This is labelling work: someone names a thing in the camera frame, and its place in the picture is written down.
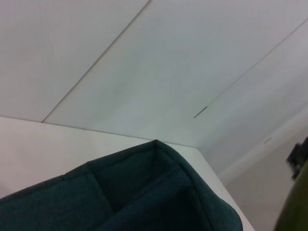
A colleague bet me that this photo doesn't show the green cucumber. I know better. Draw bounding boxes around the green cucumber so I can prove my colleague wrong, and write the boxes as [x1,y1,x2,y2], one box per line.
[274,165,308,231]

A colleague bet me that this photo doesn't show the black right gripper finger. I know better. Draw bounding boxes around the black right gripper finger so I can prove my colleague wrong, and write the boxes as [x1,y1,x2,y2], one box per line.
[285,136,308,180]

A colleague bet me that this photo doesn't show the dark teal insulated lunch bag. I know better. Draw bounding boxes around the dark teal insulated lunch bag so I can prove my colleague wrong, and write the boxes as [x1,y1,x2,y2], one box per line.
[0,139,243,231]

